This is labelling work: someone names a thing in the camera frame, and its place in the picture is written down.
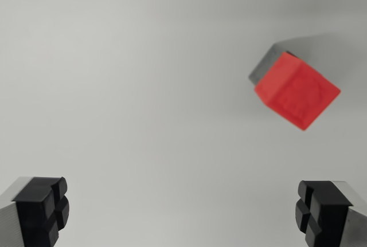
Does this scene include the red embossed cube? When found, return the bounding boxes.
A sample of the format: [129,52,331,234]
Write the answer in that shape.
[253,51,342,131]

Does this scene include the black-padded silver gripper right finger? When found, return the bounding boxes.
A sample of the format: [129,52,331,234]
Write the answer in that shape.
[294,180,367,247]

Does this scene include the black-padded silver gripper left finger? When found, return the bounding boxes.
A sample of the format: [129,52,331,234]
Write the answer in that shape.
[0,176,71,247]

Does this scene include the grey studded cube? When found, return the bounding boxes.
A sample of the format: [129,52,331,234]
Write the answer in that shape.
[247,42,298,87]

